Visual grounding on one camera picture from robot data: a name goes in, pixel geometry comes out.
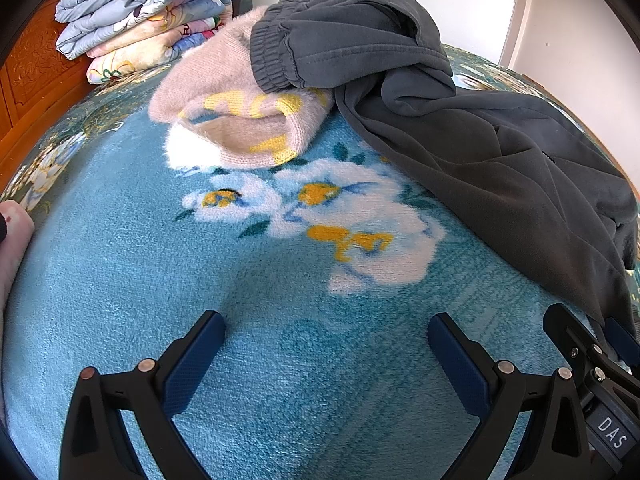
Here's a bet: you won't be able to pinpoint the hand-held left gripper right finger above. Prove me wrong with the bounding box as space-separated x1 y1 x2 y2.
428 312 601 480

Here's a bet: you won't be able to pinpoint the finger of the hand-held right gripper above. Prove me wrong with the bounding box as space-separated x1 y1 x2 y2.
604 317 640 362
543 303 627 379

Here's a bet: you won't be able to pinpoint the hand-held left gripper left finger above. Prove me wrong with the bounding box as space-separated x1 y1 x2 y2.
59 310 227 480

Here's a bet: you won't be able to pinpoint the dark grey pants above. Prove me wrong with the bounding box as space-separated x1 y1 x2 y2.
249 0 640 342

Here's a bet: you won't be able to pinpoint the folded black and pink clothes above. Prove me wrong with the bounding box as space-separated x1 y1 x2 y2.
0 200 36 411

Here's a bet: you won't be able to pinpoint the blue floral blanket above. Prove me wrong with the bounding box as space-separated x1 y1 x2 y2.
0 42 640 480

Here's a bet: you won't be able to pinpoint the pink fuzzy sweater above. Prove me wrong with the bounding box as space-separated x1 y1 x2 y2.
150 4 337 169

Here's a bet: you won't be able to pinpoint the floral folded quilt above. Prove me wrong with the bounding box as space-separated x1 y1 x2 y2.
86 0 236 86

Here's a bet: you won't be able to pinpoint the carved wooden headboard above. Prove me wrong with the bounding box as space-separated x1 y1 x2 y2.
0 0 166 196

